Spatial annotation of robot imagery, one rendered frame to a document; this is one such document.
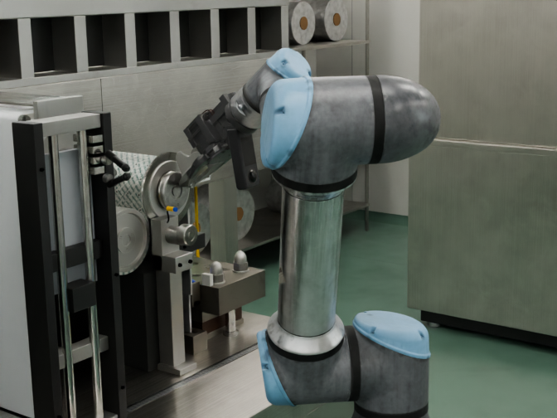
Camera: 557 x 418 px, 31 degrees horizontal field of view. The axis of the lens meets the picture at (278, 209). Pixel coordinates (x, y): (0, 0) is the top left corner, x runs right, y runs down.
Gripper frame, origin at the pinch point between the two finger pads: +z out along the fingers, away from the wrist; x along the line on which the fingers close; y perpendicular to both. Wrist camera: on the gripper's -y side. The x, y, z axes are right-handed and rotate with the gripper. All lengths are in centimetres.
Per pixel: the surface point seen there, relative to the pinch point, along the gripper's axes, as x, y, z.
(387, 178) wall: -448, 62, 224
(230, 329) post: -15.1, -24.5, 24.9
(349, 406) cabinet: -22, -52, 14
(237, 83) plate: -63, 33, 21
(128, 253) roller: 13.0, -5.8, 10.8
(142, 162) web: 4.8, 8.0, 2.9
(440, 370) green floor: -223, -61, 125
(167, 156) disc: 1.6, 6.6, -0.6
